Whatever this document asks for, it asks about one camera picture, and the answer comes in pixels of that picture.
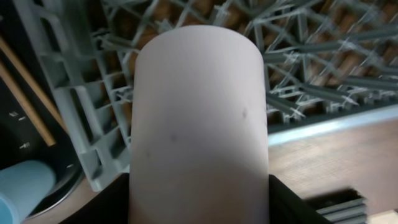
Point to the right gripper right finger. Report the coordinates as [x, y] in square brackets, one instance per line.
[285, 207]

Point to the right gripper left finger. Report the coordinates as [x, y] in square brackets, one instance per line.
[110, 206]

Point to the blue cup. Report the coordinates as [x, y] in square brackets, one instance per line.
[23, 187]

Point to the pink cup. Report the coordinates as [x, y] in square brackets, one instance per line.
[199, 130]

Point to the grey dishwasher rack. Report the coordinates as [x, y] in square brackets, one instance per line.
[328, 65]

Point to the round black tray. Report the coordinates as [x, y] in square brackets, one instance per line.
[20, 139]

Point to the left wooden chopstick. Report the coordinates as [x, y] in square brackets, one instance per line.
[27, 107]

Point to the wooden chopstick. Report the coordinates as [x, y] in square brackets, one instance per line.
[27, 107]
[27, 76]

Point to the right wooden chopstick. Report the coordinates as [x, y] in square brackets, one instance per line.
[27, 76]

